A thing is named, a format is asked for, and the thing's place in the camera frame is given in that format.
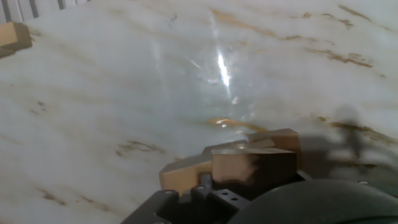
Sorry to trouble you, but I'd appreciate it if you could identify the white marble pattern board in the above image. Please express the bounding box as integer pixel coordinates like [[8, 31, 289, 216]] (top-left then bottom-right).
[[0, 0, 398, 224]]

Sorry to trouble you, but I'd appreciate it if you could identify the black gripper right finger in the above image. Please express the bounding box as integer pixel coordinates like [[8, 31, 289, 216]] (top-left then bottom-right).
[[357, 180, 398, 198]]

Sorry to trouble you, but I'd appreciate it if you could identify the light wooden cube block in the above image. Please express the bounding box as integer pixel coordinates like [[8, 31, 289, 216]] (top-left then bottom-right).
[[158, 138, 249, 197], [210, 147, 304, 200], [247, 127, 303, 170]]

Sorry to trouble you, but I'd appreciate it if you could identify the small spare wooden cube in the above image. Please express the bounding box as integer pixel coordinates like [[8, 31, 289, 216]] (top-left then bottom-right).
[[0, 21, 34, 52]]

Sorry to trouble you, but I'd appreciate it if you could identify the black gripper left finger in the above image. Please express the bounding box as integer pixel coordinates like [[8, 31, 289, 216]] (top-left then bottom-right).
[[120, 174, 251, 224]]

